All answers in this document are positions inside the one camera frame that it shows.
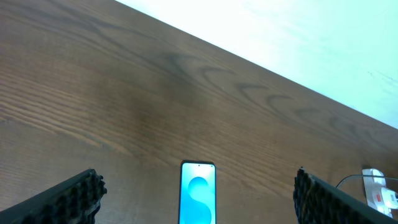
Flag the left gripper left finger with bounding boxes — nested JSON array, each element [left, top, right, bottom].
[[1, 169, 108, 224]]

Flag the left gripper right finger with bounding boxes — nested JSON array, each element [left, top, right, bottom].
[[293, 168, 397, 224]]

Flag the black USB charging cable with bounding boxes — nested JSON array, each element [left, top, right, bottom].
[[335, 174, 398, 189]]

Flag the blue Galaxy smartphone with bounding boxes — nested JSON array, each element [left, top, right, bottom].
[[178, 160, 217, 224]]

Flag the white USB charger plug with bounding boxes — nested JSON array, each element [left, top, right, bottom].
[[373, 187, 397, 209]]

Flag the white power strip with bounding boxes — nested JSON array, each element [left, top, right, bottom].
[[362, 169, 397, 218]]

